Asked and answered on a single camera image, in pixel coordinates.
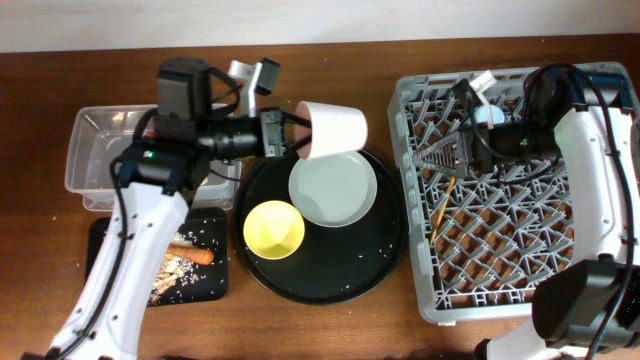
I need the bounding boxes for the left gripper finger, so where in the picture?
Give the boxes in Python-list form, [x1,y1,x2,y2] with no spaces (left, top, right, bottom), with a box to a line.
[284,135,312,156]
[282,111,312,131]

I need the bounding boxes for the wooden chopstick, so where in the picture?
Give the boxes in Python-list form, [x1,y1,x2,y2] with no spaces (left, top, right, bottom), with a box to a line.
[430,176,456,245]

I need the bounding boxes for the blue cup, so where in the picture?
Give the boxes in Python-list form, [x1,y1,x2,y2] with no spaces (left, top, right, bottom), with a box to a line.
[473,105,505,125]

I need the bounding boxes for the pink cup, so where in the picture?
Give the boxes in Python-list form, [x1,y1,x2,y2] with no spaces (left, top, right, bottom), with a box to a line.
[294,101,368,159]

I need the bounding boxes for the yellow bowl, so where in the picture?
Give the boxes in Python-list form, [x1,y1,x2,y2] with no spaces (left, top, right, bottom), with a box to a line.
[242,200,305,260]

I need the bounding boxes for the orange carrot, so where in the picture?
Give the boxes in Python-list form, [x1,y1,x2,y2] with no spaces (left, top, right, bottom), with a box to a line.
[167,245,214,265]

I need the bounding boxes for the nut and rice scraps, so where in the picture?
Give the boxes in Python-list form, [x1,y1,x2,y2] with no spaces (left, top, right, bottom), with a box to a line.
[148,232,214,306]

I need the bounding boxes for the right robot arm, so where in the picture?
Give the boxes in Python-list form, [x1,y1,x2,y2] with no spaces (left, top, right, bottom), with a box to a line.
[413,63,639,359]

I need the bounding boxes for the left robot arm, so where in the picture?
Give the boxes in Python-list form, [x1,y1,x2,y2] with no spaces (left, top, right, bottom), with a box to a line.
[45,108,314,359]

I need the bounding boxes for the grey dishwasher rack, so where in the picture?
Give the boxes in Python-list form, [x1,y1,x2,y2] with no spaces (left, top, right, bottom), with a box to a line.
[387,61,640,325]

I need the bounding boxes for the pale grey plate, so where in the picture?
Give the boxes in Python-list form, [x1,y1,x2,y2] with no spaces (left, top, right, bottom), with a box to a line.
[288,151,378,228]

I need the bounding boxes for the black rectangular tray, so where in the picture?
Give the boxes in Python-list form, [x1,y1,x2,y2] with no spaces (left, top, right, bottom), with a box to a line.
[84,207,230,307]

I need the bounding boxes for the round black tray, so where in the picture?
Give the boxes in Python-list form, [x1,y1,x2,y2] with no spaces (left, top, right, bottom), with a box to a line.
[233,150,409,305]

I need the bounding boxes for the clear plastic bin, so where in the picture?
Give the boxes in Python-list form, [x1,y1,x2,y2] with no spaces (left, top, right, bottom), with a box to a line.
[65,104,242,212]

